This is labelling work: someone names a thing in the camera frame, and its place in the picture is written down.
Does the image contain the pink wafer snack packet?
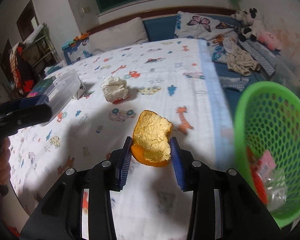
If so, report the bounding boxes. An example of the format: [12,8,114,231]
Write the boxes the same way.
[247,146,276,205]

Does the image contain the clear plastic lid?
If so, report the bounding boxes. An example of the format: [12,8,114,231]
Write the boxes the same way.
[37,70,81,126]

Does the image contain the orange peel piece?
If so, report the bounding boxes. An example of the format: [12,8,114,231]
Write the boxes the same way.
[131,110,173,167]

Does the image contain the left hand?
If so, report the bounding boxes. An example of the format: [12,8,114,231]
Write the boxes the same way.
[0,137,11,185]

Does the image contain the marker pen set box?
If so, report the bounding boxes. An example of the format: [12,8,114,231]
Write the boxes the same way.
[27,76,56,98]

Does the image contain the metal shelf rack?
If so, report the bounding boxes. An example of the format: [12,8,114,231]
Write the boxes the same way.
[21,23,61,76]

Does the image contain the green plastic mesh basket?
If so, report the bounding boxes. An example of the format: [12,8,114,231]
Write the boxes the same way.
[234,81,300,228]

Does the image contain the left butterfly print pillow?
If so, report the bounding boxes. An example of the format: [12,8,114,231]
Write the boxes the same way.
[62,37,93,65]

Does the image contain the butterfly print pillow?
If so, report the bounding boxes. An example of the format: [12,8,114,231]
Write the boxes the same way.
[174,11,239,63]
[62,37,93,65]

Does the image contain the crumpled white paper tissue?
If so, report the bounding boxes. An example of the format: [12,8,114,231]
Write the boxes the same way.
[101,76,130,103]

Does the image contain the clear plastic storage bin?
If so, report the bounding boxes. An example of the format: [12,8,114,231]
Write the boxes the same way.
[276,56,300,93]

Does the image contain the grey pillow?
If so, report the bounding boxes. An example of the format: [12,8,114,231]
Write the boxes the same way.
[89,17,149,55]

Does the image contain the cartoon print bed sheet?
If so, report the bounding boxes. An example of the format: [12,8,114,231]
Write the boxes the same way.
[10,38,234,239]

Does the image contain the beige patterned clothing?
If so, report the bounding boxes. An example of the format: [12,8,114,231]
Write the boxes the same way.
[223,37,260,76]

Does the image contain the blue white patterned cloth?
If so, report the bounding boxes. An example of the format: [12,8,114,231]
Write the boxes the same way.
[239,40,277,77]

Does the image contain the blue headboard cushion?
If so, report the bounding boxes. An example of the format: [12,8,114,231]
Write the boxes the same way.
[143,15,177,42]

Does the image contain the pink plush toy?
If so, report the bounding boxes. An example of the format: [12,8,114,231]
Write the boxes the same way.
[257,31,281,51]

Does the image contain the black white cow plush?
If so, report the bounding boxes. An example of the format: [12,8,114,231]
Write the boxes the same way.
[231,8,264,42]

